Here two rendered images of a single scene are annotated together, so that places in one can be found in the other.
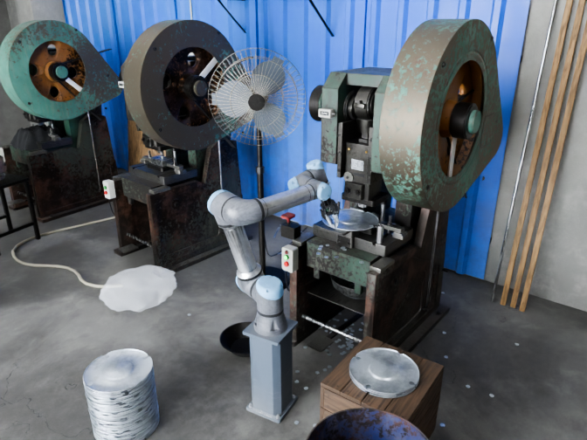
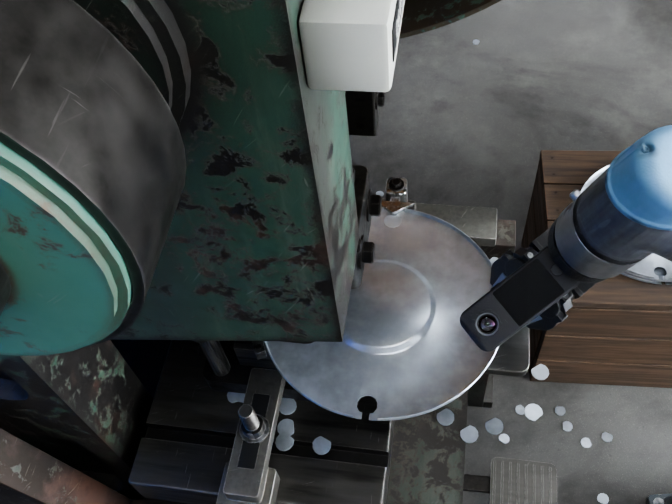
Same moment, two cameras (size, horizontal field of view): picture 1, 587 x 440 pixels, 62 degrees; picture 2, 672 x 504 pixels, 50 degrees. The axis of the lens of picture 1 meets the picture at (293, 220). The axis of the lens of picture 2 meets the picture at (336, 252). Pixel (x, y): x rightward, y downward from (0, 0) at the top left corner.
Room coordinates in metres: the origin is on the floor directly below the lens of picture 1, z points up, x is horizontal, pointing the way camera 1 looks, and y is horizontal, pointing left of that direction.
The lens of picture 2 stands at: (2.55, 0.09, 1.53)
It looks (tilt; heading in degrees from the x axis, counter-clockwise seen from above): 55 degrees down; 247
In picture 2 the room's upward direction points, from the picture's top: 9 degrees counter-clockwise
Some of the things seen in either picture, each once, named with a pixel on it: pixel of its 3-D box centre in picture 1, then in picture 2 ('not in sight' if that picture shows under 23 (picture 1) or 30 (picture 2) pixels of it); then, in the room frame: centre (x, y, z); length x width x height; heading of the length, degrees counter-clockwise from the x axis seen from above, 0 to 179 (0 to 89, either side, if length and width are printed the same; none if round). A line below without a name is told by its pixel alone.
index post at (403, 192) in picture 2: (380, 233); (396, 204); (2.22, -0.43, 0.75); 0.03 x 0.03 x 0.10; 51
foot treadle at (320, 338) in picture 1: (344, 326); (397, 475); (2.33, -0.29, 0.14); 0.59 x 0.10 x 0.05; 141
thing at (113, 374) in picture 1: (118, 369); not in sight; (1.74, 0.77, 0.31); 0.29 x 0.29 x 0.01
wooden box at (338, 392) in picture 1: (381, 406); (629, 270); (1.67, -0.38, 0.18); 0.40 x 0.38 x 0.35; 144
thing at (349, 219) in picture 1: (350, 219); (380, 304); (2.33, -0.29, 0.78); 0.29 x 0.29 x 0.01
